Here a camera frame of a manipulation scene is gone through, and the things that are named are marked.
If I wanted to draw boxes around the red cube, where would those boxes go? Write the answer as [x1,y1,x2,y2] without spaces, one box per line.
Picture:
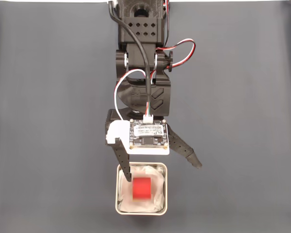
[132,177,152,202]

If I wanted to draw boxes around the beige square box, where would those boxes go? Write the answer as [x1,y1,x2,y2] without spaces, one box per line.
[115,162,168,216]

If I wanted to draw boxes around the white tissue paper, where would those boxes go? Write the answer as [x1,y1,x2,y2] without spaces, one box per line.
[118,165,165,213]

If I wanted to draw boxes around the dark blue-grey table mat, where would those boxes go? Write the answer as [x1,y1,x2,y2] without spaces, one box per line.
[0,1,291,233]

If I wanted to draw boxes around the white red servo cable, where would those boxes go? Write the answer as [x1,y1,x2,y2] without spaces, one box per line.
[113,69,148,122]
[157,0,196,67]

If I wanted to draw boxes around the camera board on white mount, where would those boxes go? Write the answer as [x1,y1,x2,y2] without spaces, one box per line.
[106,114,171,156]

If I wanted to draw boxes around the black camera cable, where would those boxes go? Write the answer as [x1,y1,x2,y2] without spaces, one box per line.
[108,0,154,109]

